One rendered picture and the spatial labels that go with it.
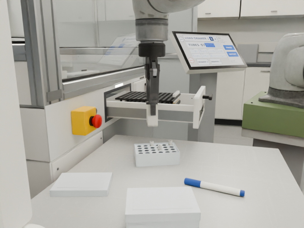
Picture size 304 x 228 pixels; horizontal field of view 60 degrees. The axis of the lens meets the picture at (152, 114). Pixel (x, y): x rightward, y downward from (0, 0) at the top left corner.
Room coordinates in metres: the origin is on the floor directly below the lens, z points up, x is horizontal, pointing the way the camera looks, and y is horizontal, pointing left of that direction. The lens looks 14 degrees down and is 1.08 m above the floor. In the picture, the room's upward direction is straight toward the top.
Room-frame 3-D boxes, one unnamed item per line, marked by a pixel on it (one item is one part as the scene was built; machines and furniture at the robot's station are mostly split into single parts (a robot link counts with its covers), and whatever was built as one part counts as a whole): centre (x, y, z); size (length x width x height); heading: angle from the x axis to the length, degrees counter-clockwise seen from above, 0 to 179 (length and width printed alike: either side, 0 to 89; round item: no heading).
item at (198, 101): (0.99, -0.18, 0.87); 0.29 x 0.02 x 0.11; 165
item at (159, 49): (0.75, 0.00, 1.05); 0.08 x 0.07 x 0.09; 7
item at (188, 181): (0.55, -0.14, 0.77); 0.14 x 0.02 x 0.02; 64
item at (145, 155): (0.73, -0.01, 0.78); 0.12 x 0.08 x 0.04; 97
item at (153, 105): (0.72, 0.00, 0.92); 0.03 x 0.01 x 0.05; 7
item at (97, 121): (0.74, 0.16, 0.88); 0.04 x 0.03 x 0.04; 165
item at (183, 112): (1.04, 0.02, 0.86); 0.40 x 0.26 x 0.06; 75
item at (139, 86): (1.37, 0.04, 0.87); 0.29 x 0.02 x 0.11; 165
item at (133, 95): (1.04, 0.01, 0.87); 0.22 x 0.18 x 0.06; 75
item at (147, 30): (0.75, 0.00, 1.12); 0.09 x 0.09 x 0.06
